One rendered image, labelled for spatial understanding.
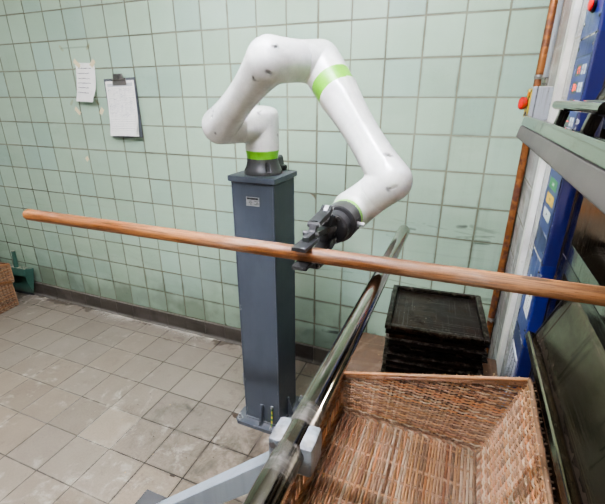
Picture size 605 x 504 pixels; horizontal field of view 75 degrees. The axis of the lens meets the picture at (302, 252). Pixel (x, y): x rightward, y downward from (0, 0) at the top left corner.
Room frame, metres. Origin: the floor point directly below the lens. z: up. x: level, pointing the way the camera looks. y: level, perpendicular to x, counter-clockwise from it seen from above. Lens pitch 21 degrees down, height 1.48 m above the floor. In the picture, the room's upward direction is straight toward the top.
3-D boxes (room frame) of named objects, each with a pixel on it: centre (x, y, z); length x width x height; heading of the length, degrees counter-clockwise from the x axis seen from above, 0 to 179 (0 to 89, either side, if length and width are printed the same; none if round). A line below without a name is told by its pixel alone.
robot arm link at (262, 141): (1.56, 0.16, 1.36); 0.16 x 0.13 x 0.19; 124
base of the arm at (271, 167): (1.62, 0.13, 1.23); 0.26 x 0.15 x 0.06; 157
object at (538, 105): (1.38, -0.78, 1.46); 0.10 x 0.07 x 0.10; 158
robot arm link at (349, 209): (0.94, -0.10, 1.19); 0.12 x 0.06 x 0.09; 68
